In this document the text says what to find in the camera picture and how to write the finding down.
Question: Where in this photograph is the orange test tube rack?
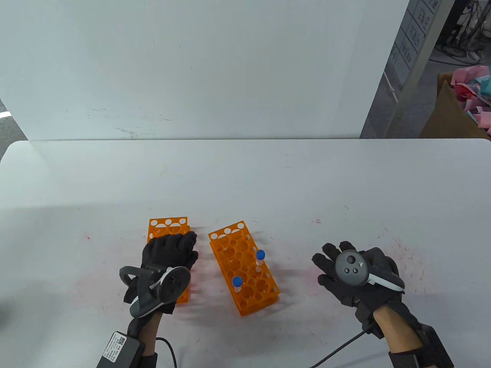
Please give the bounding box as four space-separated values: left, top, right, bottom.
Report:
208 220 280 318
147 217 191 304

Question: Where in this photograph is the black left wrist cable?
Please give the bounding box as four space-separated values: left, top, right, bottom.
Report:
155 337 178 368

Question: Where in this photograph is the person's left hand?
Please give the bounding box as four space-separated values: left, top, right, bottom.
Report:
124 231 199 320

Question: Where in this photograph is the grey partition with paper labels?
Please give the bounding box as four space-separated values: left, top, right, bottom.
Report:
360 0 442 139

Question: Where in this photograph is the grey left hand controller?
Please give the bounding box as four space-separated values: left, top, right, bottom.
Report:
119 265 191 319

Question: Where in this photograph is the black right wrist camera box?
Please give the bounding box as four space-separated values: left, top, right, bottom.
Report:
388 324 455 368

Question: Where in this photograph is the pile of pink paper scraps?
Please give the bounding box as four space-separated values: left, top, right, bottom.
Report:
451 65 491 133

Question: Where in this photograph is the grey right hand controller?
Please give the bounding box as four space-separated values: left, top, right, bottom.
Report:
335 250 405 294

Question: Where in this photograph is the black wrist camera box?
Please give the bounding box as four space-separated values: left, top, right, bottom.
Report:
388 324 455 368
96 330 158 368

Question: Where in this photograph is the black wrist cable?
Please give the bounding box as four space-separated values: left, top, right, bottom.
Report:
155 337 178 368
310 330 367 368

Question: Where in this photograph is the person's left forearm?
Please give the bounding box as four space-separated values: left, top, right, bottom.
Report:
136 311 163 355

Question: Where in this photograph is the person's right forearm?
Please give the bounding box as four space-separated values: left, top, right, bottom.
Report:
373 305 424 352

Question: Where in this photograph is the white backdrop board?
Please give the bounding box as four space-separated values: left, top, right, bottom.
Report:
0 0 411 140

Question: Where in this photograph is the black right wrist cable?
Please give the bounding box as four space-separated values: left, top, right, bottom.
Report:
310 330 367 368

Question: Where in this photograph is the grey hand controller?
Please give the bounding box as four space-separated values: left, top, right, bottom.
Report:
119 265 191 319
335 250 405 294

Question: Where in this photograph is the person's right hand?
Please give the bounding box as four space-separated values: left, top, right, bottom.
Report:
311 241 405 333

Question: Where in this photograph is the bundle of black cables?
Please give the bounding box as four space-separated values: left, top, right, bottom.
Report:
437 0 491 64

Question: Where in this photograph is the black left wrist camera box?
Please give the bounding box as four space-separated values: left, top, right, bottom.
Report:
96 330 158 368

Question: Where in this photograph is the brown cardboard box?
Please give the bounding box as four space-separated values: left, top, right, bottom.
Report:
420 72 491 139

